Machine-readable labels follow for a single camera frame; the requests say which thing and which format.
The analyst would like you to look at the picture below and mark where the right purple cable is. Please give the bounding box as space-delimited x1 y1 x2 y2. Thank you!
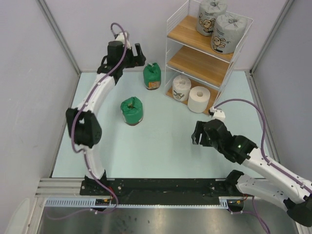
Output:
212 98 312 234

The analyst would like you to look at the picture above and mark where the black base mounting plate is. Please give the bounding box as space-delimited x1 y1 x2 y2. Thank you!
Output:
80 177 254 213

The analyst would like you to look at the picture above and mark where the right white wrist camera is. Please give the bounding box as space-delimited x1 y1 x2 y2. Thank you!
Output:
208 107 225 122

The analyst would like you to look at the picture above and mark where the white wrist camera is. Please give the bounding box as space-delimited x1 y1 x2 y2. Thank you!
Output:
208 107 225 122
114 31 132 49

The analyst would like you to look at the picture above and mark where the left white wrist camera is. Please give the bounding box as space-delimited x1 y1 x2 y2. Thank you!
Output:
114 31 132 49

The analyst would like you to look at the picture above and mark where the grey wrapped roll back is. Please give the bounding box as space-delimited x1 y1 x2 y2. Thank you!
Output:
196 0 227 37

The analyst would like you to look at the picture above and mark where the unwrapped white paper roll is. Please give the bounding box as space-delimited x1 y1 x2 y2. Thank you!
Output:
187 86 211 113

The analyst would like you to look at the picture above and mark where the grey roll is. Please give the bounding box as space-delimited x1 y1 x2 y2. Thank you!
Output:
211 12 248 54
196 0 227 37

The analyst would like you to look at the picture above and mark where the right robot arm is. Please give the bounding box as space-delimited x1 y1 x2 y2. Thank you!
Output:
192 119 312 227

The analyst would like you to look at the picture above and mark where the grey roll front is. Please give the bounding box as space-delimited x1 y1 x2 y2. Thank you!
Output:
211 12 248 54

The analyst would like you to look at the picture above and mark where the white wire wooden shelf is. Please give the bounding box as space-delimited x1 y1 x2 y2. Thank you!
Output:
164 0 253 109

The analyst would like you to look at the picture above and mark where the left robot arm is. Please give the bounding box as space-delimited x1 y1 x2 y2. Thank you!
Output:
65 40 146 195

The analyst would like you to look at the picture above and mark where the aluminium frame rail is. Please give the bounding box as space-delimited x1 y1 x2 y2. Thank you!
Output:
35 177 86 197

